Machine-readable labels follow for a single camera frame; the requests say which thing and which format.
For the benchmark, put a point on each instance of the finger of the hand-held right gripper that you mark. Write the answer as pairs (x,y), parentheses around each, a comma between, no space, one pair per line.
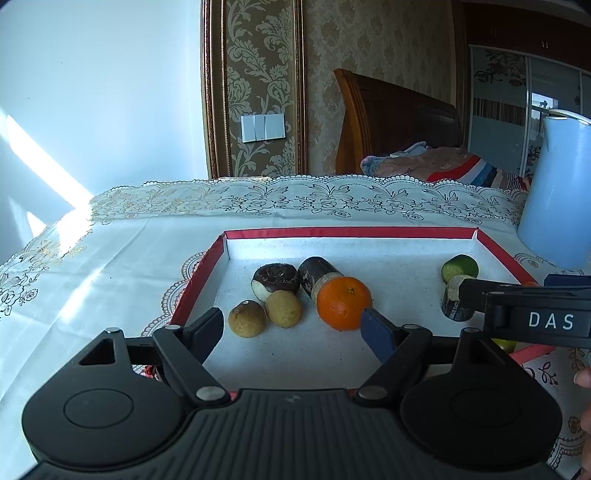
(475,290)
(568,280)

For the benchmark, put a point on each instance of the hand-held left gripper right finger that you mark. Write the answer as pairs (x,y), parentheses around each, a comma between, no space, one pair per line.
(378,332)

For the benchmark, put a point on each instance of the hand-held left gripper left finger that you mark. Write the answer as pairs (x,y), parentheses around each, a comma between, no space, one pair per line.
(205,332)

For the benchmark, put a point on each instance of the small eggplant piece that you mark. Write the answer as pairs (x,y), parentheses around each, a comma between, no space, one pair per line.
(455,307)

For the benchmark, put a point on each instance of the green tomato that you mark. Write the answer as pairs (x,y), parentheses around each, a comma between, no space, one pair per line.
(503,344)

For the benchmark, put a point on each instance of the green cucumber piece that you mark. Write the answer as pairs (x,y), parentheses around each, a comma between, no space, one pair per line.
(461,266)

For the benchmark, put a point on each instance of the brown round fruit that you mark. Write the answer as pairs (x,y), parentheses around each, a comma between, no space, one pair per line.
(284,309)
(247,321)

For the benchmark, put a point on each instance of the large orange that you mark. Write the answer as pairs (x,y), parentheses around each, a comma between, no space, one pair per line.
(344,304)

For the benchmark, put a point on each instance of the red shallow cardboard box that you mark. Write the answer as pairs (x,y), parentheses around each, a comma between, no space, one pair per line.
(369,258)

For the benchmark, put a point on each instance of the large eggplant piece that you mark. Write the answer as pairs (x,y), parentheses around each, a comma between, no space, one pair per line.
(316,274)

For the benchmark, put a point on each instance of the dark brown patchy fruit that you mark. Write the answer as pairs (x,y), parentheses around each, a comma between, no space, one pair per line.
(277,277)

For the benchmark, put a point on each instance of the person's right hand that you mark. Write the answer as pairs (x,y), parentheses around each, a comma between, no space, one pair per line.
(585,377)

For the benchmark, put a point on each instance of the light blue electric kettle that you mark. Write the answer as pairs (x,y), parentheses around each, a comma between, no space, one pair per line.
(554,198)

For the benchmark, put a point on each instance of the striped blanket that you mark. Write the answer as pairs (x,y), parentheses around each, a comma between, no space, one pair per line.
(489,175)

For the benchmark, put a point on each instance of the cream lace tablecloth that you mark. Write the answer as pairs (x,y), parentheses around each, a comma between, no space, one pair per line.
(115,258)

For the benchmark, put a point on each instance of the peach patterned blanket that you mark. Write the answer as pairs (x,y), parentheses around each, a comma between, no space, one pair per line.
(415,166)

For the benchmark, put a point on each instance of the light blue cloth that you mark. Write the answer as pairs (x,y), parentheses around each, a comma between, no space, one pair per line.
(413,148)

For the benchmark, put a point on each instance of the brown wooden headboard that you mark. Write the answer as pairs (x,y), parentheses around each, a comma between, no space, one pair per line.
(397,120)

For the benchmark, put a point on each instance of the wardrobe with sliding doors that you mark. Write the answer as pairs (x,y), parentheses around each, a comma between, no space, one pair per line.
(498,92)

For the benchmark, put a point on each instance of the gold framed wallpaper panel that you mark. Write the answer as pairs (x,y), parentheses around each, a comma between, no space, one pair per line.
(258,60)

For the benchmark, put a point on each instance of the white wall switch panel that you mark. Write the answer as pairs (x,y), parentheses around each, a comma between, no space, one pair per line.
(263,127)

